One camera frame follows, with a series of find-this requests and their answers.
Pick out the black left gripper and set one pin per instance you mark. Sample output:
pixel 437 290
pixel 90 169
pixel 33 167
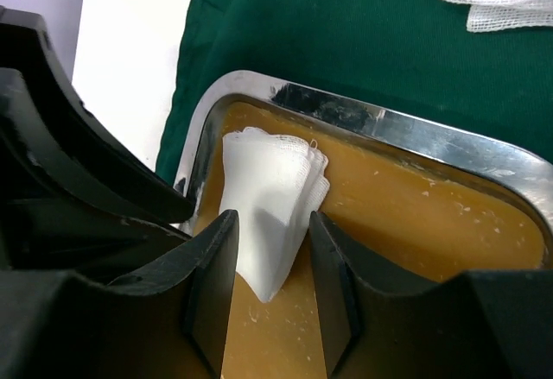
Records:
pixel 76 198

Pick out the white gauze square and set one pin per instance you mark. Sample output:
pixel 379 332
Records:
pixel 274 182

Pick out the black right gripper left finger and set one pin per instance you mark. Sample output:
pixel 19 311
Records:
pixel 167 319

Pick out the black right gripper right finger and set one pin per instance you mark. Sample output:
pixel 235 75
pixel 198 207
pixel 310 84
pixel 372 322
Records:
pixel 379 320

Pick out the dark green surgical cloth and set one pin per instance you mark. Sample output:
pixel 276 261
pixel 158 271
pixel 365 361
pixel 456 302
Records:
pixel 413 56

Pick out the stainless steel instrument tray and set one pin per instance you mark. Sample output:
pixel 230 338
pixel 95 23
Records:
pixel 434 200

